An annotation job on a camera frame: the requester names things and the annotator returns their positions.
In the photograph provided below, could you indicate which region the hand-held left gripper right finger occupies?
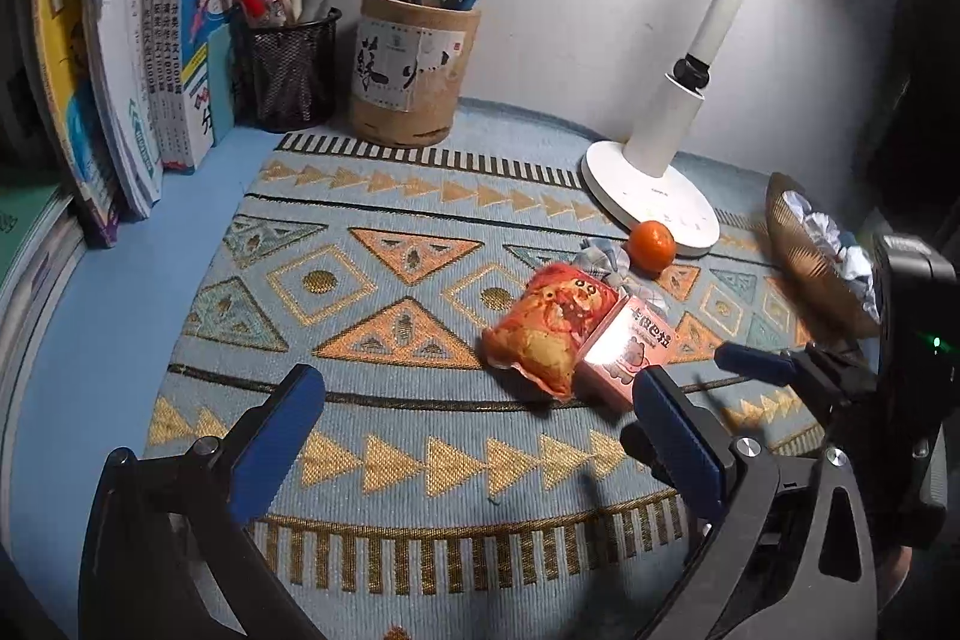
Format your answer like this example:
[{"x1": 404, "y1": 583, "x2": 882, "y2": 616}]
[{"x1": 634, "y1": 366, "x2": 880, "y2": 640}]

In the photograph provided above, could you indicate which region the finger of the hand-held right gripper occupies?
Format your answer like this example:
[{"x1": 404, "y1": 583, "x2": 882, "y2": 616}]
[{"x1": 716, "y1": 342, "x2": 882, "y2": 438}]

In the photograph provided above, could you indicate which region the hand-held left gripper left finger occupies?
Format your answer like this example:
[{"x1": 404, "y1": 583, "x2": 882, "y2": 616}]
[{"x1": 79, "y1": 364, "x2": 331, "y2": 640}]

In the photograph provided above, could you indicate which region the pink cardboard box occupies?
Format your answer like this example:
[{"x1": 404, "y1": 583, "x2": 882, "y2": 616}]
[{"x1": 576, "y1": 293, "x2": 680, "y2": 416}]

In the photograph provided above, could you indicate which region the brown woven basket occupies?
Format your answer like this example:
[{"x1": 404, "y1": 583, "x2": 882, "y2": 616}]
[{"x1": 765, "y1": 171, "x2": 882, "y2": 341}]

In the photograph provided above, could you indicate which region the lined paper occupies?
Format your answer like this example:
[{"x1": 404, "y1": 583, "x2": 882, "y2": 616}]
[{"x1": 784, "y1": 190, "x2": 845, "y2": 259}]

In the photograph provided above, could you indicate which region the patterned woven mat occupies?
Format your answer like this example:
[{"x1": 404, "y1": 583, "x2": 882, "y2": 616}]
[{"x1": 142, "y1": 107, "x2": 886, "y2": 640}]

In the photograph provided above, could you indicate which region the orange tangerine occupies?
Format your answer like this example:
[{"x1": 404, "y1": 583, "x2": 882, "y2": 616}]
[{"x1": 627, "y1": 220, "x2": 677, "y2": 275}]

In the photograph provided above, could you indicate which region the orange snack bag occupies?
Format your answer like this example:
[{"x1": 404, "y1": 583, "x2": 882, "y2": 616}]
[{"x1": 481, "y1": 261, "x2": 620, "y2": 399}]

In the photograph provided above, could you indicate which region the blue checked cloth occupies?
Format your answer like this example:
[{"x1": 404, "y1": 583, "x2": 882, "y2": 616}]
[{"x1": 577, "y1": 237, "x2": 670, "y2": 313}]

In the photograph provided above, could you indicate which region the blue desk pad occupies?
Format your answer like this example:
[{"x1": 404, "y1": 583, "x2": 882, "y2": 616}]
[{"x1": 11, "y1": 98, "x2": 863, "y2": 640}]

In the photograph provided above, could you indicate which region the white desk lamp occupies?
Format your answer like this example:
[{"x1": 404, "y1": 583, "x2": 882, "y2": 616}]
[{"x1": 581, "y1": 0, "x2": 901, "y2": 259}]

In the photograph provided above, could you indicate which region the green book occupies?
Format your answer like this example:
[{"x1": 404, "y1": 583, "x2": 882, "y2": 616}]
[{"x1": 0, "y1": 182, "x2": 83, "y2": 326}]

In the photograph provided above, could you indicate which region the black mesh pen holder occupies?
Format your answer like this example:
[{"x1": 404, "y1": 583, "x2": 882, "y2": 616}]
[{"x1": 229, "y1": 8, "x2": 342, "y2": 133}]

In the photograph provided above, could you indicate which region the wooden pen holder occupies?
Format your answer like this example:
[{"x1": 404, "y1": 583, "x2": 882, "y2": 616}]
[{"x1": 349, "y1": 0, "x2": 481, "y2": 148}]

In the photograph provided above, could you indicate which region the colourful spine book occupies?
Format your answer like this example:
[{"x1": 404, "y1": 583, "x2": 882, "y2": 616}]
[{"x1": 144, "y1": 0, "x2": 197, "y2": 172}]

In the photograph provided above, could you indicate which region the yellow book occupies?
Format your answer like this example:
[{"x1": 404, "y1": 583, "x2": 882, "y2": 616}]
[{"x1": 30, "y1": 0, "x2": 125, "y2": 249}]

